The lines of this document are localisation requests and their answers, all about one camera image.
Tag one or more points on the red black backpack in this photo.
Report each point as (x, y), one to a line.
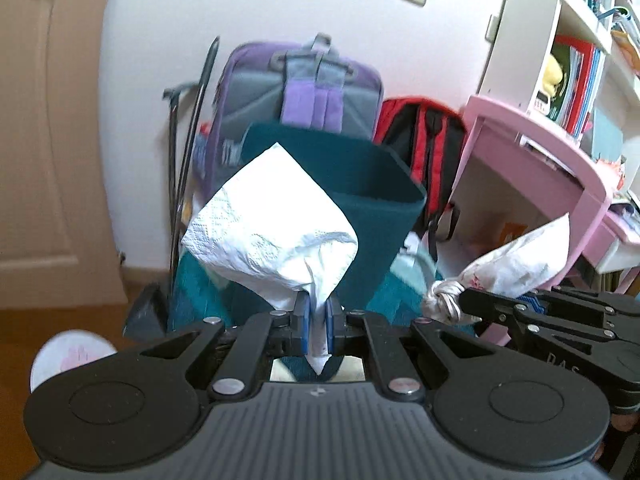
(429, 138)

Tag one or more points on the white round stool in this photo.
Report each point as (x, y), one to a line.
(65, 351)

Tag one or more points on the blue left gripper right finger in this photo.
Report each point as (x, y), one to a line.
(335, 325)

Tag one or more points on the purple grey backpack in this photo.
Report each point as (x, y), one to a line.
(302, 85)

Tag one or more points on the pink desk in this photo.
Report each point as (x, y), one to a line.
(521, 168)

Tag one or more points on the dark teal trash bin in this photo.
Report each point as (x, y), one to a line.
(370, 184)

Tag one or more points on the white bookshelf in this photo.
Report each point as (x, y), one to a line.
(573, 62)

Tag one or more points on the white knotted plastic bag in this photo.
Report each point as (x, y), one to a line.
(510, 270)

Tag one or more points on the white tissue paper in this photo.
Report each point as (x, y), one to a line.
(272, 229)

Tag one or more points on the wooden door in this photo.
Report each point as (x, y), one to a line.
(57, 244)

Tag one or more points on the teal white rug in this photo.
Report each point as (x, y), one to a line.
(199, 294)

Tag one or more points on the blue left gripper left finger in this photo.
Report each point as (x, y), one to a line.
(300, 324)

